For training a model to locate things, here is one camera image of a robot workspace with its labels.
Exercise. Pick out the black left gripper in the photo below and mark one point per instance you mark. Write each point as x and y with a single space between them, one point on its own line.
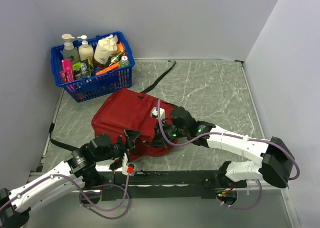
132 135

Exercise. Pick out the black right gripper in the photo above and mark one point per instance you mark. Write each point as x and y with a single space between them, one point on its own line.
164 124

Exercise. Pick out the red backpack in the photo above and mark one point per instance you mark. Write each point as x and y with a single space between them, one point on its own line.
129 110

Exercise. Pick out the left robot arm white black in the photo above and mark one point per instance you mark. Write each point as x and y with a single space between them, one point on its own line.
77 171

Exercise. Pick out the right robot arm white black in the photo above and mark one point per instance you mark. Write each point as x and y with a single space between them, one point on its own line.
267 160

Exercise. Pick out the beige cloth bag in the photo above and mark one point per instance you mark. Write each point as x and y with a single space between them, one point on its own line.
106 47

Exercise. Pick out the dark green box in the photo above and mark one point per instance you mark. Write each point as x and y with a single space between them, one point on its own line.
83 69

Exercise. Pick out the green glass bottle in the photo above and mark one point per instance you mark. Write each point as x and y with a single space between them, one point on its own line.
117 57

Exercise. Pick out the pink box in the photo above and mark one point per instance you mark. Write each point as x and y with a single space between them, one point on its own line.
67 71

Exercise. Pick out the cream pump bottle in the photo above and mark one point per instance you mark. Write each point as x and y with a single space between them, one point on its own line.
85 50

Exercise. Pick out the grey-green pump bottle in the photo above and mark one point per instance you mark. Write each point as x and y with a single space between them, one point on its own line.
70 52

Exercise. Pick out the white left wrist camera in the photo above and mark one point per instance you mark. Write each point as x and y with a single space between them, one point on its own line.
127 168

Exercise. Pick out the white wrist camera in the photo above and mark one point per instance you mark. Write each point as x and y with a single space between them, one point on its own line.
127 168
154 113

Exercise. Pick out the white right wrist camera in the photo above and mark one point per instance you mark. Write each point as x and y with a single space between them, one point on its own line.
154 113

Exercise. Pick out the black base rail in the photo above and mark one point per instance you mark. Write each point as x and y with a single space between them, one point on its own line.
165 184

